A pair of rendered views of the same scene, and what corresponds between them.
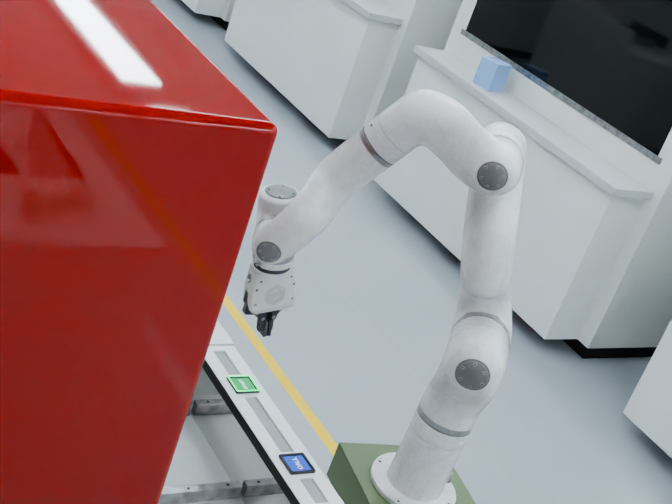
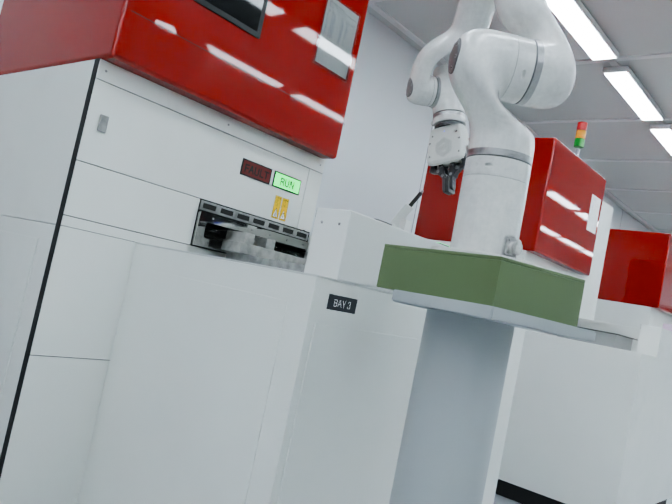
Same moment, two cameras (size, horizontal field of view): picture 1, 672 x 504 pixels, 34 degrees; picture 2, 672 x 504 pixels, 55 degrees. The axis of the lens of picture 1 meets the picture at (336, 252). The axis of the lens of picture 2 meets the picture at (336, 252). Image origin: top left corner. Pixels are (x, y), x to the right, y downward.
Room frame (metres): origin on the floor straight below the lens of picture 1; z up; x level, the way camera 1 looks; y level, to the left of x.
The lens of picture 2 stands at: (1.45, -1.44, 0.78)
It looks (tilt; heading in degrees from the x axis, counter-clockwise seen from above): 4 degrees up; 79
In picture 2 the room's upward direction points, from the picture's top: 12 degrees clockwise
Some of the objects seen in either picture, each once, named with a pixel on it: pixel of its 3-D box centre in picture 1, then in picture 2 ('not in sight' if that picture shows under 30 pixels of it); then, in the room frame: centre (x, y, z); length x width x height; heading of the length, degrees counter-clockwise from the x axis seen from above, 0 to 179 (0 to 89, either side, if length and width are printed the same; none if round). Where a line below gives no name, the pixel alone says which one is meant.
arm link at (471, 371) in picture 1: (465, 378); (492, 97); (1.90, -0.32, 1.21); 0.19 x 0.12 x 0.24; 176
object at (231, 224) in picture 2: not in sight; (254, 243); (1.58, 0.50, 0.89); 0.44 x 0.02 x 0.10; 38
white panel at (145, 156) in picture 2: not in sight; (214, 186); (1.43, 0.40, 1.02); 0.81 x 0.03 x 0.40; 38
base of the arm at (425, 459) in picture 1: (428, 452); (489, 212); (1.94, -0.32, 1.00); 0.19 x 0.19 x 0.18
